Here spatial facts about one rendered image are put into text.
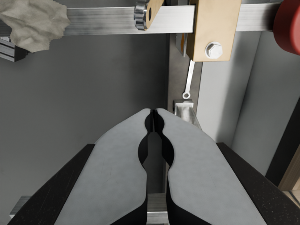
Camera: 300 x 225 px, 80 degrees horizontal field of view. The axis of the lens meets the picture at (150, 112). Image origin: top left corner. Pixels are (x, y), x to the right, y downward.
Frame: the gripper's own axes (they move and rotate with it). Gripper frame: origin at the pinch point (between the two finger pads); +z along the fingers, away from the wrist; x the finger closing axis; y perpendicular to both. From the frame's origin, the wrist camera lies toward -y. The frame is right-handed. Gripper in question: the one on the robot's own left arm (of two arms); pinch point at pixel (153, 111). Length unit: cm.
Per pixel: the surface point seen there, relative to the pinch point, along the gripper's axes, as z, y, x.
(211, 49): 12.4, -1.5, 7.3
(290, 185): 11.1, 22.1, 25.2
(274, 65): 29.9, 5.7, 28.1
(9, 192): 101, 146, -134
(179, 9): 14.5, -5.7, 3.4
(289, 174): 12.3, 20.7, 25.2
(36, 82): 101, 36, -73
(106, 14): 14.6, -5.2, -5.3
